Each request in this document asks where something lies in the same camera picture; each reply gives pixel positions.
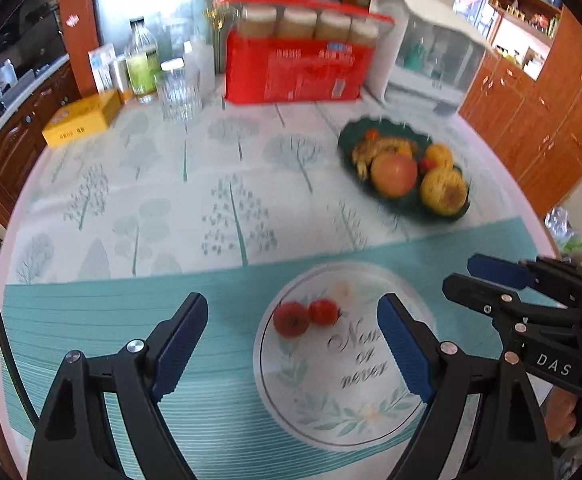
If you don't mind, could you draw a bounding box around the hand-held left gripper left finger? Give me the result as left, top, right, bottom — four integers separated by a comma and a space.
26, 291, 209, 480

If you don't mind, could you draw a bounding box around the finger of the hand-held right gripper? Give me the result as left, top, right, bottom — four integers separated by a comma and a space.
442, 272, 582, 358
467, 253, 582, 312

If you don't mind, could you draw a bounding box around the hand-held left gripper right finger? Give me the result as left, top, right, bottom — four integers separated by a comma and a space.
376, 293, 555, 480

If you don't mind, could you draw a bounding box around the red tomato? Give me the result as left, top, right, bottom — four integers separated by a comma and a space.
273, 301, 310, 337
308, 298, 342, 327

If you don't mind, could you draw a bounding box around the yellow spotted pear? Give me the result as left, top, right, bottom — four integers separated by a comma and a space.
419, 167, 468, 217

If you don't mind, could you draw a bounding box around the green leaf-shaped plate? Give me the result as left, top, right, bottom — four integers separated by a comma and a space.
337, 116, 472, 223

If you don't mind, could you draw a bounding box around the yellow melon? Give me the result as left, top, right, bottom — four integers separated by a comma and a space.
423, 143, 454, 172

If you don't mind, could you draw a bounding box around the brown spotted banana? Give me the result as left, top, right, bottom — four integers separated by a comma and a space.
351, 136, 419, 181

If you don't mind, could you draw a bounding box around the person's right hand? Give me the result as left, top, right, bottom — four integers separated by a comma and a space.
546, 387, 582, 453

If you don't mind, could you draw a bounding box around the clear plastic bag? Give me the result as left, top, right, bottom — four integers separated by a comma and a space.
543, 205, 582, 256

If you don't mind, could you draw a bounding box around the red apple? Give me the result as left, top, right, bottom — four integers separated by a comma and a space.
370, 153, 418, 198

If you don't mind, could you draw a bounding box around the wooden display cabinet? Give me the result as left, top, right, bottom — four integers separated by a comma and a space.
458, 0, 582, 221

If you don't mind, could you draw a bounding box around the yellow cardboard box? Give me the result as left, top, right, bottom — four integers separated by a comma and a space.
41, 91, 122, 148

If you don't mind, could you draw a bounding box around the clear glass jar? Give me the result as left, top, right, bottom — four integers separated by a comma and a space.
157, 58, 203, 122

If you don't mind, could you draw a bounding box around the white countertop appliance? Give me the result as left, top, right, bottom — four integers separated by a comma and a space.
368, 0, 488, 118

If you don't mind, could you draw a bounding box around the wooden kitchen cabinet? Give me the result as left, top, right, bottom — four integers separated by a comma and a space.
0, 55, 82, 226

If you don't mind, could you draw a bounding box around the small metal-lid jar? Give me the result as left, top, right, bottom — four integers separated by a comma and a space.
112, 56, 132, 103

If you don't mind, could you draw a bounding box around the glass bottle with yellow label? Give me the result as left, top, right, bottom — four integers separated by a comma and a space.
125, 19, 162, 105

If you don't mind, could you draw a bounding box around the red paper cup package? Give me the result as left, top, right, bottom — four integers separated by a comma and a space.
223, 0, 396, 106

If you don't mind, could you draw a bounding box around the white and blue small box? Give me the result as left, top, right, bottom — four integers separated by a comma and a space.
89, 43, 119, 95

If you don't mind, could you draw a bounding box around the black cable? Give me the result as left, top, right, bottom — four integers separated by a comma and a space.
0, 240, 39, 426

